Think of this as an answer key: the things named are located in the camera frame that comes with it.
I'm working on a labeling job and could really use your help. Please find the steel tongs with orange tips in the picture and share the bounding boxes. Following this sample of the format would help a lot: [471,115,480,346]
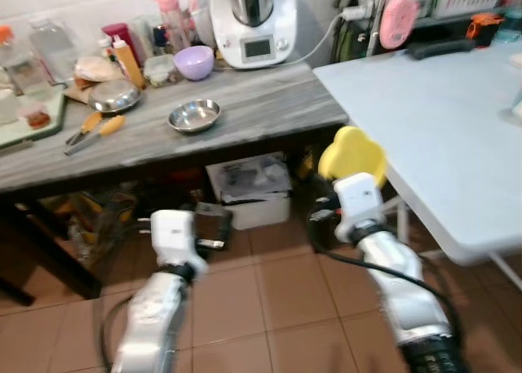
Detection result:
[64,111,127,156]

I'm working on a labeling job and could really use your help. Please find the small tub with red contents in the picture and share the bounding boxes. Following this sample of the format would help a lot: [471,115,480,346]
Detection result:
[20,103,52,131]

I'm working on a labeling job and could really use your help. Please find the orange and black tool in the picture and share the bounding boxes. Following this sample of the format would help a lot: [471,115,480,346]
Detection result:
[466,11,505,45]

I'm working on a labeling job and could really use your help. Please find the white power cable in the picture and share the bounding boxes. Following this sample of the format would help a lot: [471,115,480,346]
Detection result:
[284,6,369,69]

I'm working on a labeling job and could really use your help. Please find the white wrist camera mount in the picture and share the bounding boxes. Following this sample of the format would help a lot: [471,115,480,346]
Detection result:
[333,172,386,243]
[150,209,210,269]

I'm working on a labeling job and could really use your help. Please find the shallow steel plate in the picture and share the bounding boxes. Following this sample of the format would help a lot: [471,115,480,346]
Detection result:
[87,80,142,115]

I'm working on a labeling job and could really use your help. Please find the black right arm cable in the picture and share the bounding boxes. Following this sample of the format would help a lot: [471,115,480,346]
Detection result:
[308,195,462,345]

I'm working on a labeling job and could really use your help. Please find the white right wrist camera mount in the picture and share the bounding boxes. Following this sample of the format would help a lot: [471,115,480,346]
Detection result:
[333,172,386,243]

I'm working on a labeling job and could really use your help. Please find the pink drinking bottle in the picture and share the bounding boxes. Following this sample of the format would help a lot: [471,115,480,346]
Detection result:
[150,0,190,52]

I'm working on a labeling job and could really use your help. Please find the clear bottle with orange cap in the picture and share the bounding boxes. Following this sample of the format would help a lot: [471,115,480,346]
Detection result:
[0,25,43,98]

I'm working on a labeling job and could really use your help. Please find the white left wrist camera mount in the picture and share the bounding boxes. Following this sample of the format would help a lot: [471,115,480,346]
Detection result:
[150,209,210,269]

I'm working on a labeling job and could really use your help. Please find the bagged bread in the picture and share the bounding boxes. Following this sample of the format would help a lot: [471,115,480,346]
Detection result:
[73,56,125,85]

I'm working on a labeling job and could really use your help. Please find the white printed cardboard box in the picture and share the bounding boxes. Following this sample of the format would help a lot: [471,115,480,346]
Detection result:
[205,152,294,231]

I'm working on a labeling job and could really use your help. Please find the green cutting board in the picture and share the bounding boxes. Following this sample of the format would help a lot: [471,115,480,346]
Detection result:
[0,86,68,151]

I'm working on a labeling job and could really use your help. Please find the clear food container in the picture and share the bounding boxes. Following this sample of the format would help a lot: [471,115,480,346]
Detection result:
[143,54,177,87]

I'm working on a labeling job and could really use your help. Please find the orange sauce bottle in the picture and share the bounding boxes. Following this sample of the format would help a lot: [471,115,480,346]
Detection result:
[113,36,147,89]

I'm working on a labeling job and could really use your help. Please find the white kitchen food processor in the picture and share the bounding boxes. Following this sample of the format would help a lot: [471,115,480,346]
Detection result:
[210,0,299,70]

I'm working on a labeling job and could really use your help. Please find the grey wooden side table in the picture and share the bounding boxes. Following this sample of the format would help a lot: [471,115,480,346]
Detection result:
[0,60,351,302]

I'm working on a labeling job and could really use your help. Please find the pink round paddle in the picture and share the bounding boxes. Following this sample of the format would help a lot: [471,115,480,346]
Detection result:
[378,0,420,51]

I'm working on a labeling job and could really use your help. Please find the clear plastic jar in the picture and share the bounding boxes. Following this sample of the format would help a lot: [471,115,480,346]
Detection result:
[28,17,79,82]

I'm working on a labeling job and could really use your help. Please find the red canister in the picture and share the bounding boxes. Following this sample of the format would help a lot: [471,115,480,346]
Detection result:
[101,22,141,60]

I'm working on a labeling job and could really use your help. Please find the small steel bowl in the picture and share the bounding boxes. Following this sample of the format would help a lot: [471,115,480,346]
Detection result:
[167,98,223,135]

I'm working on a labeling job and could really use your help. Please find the black handle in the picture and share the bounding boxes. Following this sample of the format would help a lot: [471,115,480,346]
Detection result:
[405,38,477,62]

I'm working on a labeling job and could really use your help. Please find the purple bowl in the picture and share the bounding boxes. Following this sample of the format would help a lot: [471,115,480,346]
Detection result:
[173,45,216,82]

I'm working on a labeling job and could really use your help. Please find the white folding table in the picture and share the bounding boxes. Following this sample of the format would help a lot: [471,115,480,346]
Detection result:
[313,40,522,291]

